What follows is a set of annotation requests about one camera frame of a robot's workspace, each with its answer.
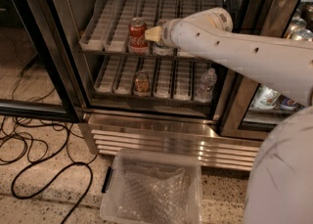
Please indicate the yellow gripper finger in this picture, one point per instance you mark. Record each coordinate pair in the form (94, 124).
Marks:
(153, 34)

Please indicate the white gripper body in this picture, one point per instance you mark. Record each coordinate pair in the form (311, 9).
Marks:
(165, 33)

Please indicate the green white 7up can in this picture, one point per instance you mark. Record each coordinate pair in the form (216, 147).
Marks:
(160, 49)

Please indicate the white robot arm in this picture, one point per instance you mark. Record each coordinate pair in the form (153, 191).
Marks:
(280, 184)

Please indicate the red coca-cola can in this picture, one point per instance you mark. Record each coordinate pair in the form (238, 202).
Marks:
(137, 43)

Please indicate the gold brown can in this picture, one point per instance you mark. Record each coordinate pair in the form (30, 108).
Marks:
(141, 84)

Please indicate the stainless steel fridge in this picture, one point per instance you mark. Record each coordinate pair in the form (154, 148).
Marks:
(225, 133)

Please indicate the white green can right compartment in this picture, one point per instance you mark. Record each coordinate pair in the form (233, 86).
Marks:
(265, 98)

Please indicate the silver can top right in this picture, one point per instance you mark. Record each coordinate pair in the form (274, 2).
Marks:
(295, 25)

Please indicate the open glass fridge door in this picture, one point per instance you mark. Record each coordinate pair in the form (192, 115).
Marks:
(36, 76)

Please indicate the blue pepsi can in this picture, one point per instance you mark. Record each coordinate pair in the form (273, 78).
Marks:
(288, 104)

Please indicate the clear plastic water bottle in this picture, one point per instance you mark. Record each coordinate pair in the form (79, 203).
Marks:
(206, 85)

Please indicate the clear plastic storage bin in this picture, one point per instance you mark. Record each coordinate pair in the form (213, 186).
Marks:
(114, 183)

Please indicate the bubble wrap sheet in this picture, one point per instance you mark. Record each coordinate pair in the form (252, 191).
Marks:
(154, 195)

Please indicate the middle wire shelf with trays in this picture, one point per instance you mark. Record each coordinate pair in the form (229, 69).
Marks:
(108, 28)

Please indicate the wire shelf with trays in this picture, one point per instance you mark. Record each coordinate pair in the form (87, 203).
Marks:
(169, 79)
(108, 28)

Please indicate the bottom wire shelf with trays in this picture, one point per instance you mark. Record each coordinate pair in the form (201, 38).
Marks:
(169, 79)

